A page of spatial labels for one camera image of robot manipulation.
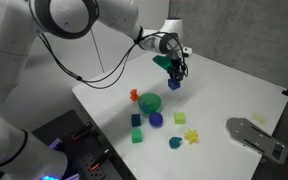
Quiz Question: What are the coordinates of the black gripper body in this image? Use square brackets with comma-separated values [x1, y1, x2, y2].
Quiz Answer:
[169, 57, 188, 75]

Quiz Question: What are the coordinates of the blue block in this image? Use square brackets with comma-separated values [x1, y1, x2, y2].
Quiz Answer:
[167, 77, 181, 91]

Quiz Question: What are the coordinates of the green translucent bowl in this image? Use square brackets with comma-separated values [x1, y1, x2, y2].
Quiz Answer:
[137, 92, 163, 115]

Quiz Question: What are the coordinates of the lime green block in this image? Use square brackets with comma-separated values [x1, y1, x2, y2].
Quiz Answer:
[173, 111, 187, 126]

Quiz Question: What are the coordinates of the small light blue toy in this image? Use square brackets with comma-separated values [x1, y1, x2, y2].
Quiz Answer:
[139, 99, 152, 113]

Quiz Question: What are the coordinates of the orange toy piece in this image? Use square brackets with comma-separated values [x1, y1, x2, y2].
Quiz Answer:
[129, 88, 141, 102]

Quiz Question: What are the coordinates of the purple blue ball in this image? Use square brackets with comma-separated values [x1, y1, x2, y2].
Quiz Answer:
[148, 111, 164, 128]

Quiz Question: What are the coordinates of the dark blue cube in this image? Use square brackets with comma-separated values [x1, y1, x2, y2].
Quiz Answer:
[130, 113, 142, 128]

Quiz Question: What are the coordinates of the yellow toy piece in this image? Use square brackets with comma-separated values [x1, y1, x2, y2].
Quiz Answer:
[184, 128, 200, 145]

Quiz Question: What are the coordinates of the teal toy piece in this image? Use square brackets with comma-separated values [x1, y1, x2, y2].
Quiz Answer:
[168, 135, 183, 150]

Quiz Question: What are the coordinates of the green cube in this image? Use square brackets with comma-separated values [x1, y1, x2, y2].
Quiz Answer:
[131, 128, 144, 144]

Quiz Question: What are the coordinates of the yellow sticky note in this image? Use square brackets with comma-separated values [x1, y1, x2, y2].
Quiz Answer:
[250, 112, 269, 126]

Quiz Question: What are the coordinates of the gray metal plate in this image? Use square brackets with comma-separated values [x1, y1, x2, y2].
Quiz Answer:
[225, 116, 288, 165]

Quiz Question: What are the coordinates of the black red clamp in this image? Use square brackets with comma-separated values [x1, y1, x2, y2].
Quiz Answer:
[88, 147, 114, 172]
[70, 122, 101, 142]

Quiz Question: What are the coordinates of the black perforated board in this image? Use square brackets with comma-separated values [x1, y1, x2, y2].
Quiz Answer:
[31, 109, 137, 180]

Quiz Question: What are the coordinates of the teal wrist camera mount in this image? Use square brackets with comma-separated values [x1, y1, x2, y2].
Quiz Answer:
[151, 54, 173, 72]

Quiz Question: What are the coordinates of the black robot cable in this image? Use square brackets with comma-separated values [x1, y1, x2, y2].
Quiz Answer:
[39, 31, 185, 90]
[37, 30, 189, 84]

